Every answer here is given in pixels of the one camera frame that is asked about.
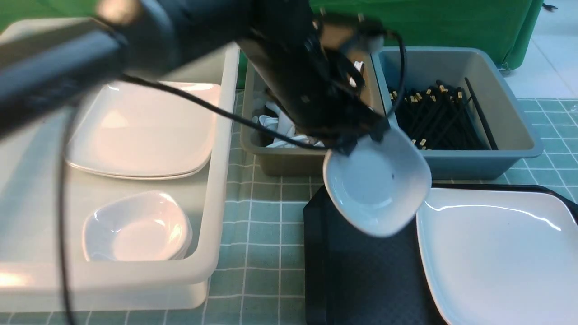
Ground brown plastic spoon bin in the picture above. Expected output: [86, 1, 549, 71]
[240, 51, 392, 176]

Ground pile of black chopsticks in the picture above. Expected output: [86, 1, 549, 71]
[388, 78, 498, 151]

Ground blue-grey plastic chopstick bin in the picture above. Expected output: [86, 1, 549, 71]
[372, 46, 543, 180]

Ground large white plastic tub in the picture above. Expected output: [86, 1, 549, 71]
[0, 18, 241, 313]

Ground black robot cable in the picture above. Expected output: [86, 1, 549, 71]
[56, 29, 407, 325]

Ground stacked white square plates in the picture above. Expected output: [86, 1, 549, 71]
[66, 81, 216, 180]

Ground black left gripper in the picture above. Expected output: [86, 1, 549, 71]
[237, 0, 392, 155]

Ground white bowl with speck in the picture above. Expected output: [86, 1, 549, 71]
[323, 127, 432, 238]

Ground pile of white soup spoons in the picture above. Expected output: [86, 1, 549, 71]
[252, 61, 365, 148]

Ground stacked white bowls in tub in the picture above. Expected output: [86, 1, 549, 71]
[82, 190, 193, 261]

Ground green backdrop cloth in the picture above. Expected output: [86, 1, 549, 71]
[0, 0, 544, 89]

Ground green checked tablecloth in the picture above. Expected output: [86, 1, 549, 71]
[0, 90, 578, 325]

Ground black plastic serving tray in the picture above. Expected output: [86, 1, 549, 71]
[303, 184, 577, 325]

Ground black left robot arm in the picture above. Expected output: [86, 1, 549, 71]
[1, 0, 390, 154]

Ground large white square plate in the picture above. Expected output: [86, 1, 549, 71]
[416, 188, 578, 325]

